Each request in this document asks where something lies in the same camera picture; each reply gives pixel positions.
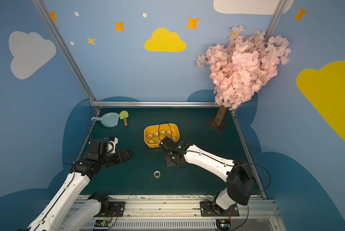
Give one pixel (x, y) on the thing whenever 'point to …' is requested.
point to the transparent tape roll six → (158, 141)
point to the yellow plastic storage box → (173, 127)
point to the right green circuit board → (223, 224)
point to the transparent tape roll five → (151, 142)
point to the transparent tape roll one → (150, 135)
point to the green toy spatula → (124, 114)
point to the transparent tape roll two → (155, 134)
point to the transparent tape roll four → (168, 132)
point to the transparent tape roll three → (162, 132)
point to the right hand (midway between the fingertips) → (172, 159)
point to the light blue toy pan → (110, 119)
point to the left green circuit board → (102, 223)
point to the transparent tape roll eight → (157, 174)
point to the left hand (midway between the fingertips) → (127, 153)
